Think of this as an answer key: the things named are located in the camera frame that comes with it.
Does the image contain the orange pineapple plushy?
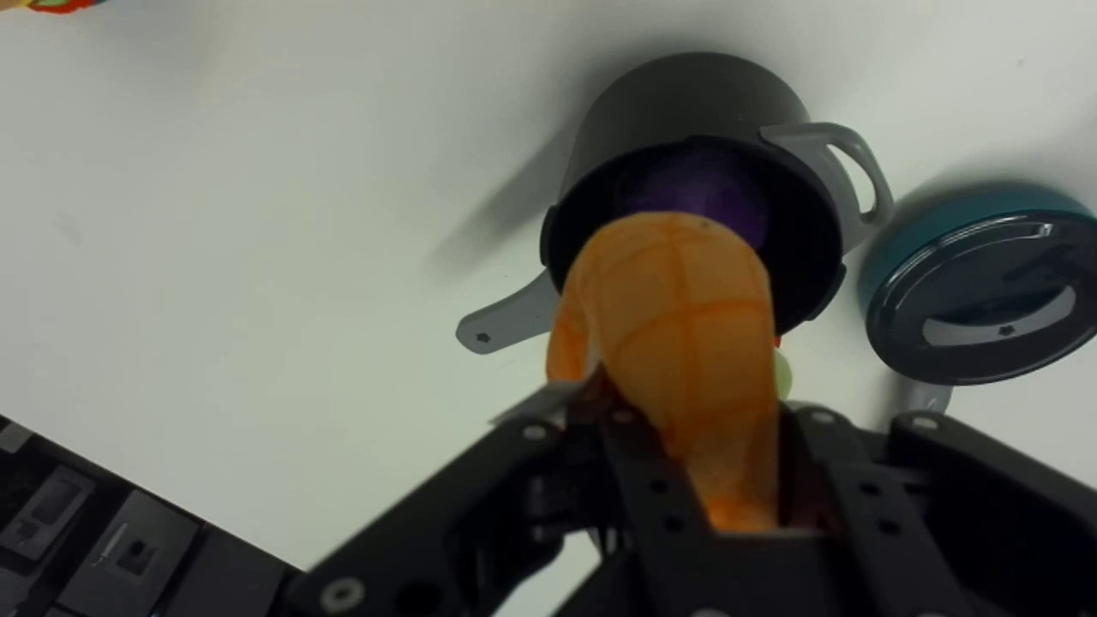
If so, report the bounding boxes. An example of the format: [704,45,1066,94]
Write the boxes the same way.
[547,210,798,540]

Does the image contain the dark round lid grey handle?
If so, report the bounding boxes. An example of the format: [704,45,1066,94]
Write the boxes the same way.
[855,185,1097,416]

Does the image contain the red toy food piece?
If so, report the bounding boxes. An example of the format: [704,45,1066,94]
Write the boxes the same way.
[0,0,108,16]

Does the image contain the black pot grey handles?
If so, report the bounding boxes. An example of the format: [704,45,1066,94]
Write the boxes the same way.
[456,47,900,358]

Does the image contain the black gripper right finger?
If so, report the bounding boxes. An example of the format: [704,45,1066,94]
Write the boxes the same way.
[781,408,1097,617]

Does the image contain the black labelled equipment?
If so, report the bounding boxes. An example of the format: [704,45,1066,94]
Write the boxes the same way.
[0,416,301,617]

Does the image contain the purple toy in pot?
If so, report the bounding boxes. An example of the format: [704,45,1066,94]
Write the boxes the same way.
[620,151,776,250]

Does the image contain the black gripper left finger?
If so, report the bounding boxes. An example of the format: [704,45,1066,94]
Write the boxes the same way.
[286,385,714,617]

